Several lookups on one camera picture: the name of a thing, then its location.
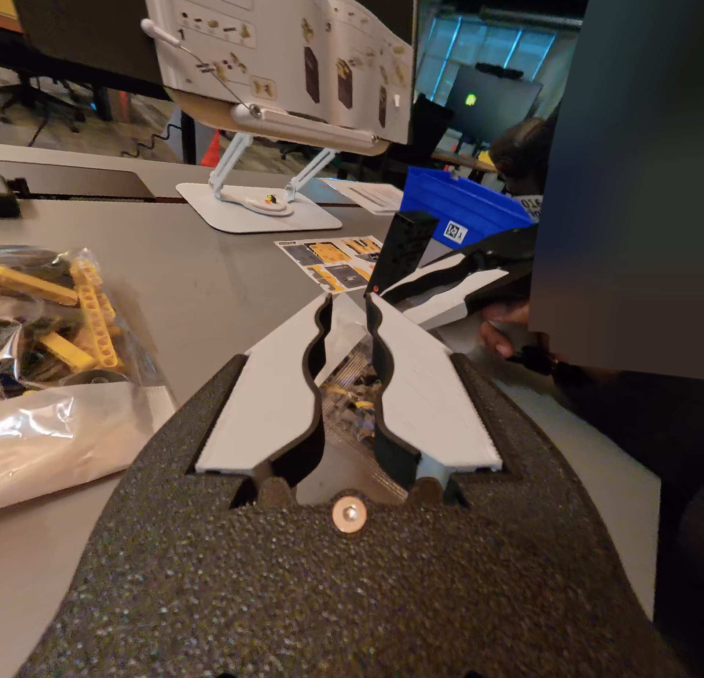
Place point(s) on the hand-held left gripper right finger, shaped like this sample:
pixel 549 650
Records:
pixel 434 408

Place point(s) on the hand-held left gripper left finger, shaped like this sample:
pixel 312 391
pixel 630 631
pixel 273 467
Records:
pixel 264 403

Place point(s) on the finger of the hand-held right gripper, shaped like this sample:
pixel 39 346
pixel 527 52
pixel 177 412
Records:
pixel 456 301
pixel 440 268

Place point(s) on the black toy brick frame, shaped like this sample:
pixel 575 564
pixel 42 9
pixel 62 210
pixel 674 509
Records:
pixel 401 249

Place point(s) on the blue plastic bin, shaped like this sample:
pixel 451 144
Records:
pixel 467 199

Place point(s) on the small clear bag of parts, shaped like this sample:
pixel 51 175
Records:
pixel 352 403

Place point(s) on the person's right forearm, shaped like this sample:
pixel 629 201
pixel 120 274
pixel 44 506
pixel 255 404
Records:
pixel 632 414

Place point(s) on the person's right hand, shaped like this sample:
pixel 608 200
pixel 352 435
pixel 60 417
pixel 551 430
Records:
pixel 503 345

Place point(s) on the white printed paper sheet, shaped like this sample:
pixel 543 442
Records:
pixel 374 194

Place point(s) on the yellow black sticker sheet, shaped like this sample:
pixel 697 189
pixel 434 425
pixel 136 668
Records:
pixel 324 260

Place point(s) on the grey background monitor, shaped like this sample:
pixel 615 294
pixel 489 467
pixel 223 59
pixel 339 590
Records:
pixel 495 106

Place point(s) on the white book stand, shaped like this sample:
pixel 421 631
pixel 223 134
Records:
pixel 247 213

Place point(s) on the white paper bag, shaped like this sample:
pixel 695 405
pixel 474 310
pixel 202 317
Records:
pixel 71 447

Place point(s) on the clear bag of yellow parts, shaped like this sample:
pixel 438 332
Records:
pixel 82 315

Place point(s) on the orange traffic cone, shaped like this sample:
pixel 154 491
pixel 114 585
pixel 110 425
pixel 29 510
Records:
pixel 210 150

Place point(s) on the open instruction booklet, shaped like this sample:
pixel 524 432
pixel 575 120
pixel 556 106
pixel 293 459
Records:
pixel 275 46

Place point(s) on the black monitor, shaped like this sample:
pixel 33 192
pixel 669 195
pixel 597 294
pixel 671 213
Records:
pixel 71 29

